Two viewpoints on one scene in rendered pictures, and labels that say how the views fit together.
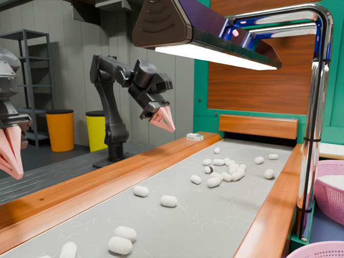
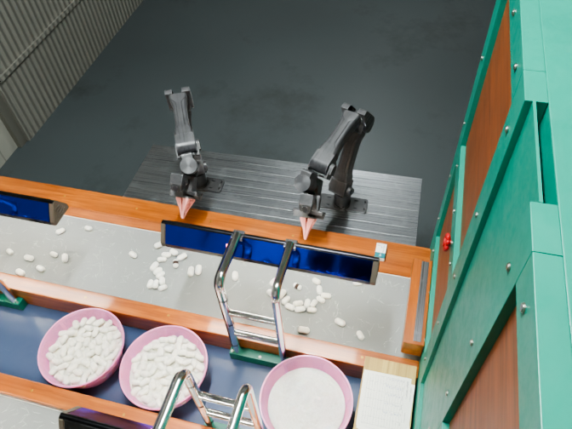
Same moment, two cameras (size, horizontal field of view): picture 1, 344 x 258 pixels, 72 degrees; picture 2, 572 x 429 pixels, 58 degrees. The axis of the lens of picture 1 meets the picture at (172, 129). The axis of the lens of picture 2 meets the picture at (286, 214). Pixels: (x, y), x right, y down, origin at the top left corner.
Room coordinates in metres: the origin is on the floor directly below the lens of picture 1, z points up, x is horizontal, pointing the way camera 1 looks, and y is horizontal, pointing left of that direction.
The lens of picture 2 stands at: (0.39, -1.00, 2.23)
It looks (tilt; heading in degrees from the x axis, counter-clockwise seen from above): 50 degrees down; 75
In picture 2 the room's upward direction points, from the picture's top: 5 degrees counter-clockwise
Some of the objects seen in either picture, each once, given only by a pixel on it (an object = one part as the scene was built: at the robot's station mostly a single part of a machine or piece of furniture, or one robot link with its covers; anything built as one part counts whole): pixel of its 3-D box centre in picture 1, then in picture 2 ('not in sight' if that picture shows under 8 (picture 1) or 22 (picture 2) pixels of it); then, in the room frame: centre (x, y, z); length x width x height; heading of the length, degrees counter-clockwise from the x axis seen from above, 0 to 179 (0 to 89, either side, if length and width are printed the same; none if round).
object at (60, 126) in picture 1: (61, 130); not in sight; (3.49, 1.67, 0.30); 0.38 x 0.37 x 0.59; 148
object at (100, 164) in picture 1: (115, 152); (342, 197); (0.95, 0.24, 0.71); 0.20 x 0.07 x 0.08; 148
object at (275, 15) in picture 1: (271, 128); (262, 303); (0.50, -0.22, 0.90); 0.20 x 0.19 x 0.45; 147
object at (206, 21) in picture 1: (240, 45); (266, 246); (0.55, -0.15, 1.08); 0.62 x 0.08 x 0.07; 147
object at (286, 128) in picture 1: (256, 125); (417, 305); (0.95, -0.35, 0.83); 0.30 x 0.06 x 0.07; 57
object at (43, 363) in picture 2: not in sight; (86, 351); (-0.06, -0.08, 0.72); 0.27 x 0.27 x 0.10
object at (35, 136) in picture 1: (27, 90); not in sight; (3.94, 2.38, 0.87); 0.88 x 0.37 x 1.75; 58
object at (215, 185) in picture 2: not in sight; (198, 177); (0.45, 0.56, 0.71); 0.20 x 0.07 x 0.08; 148
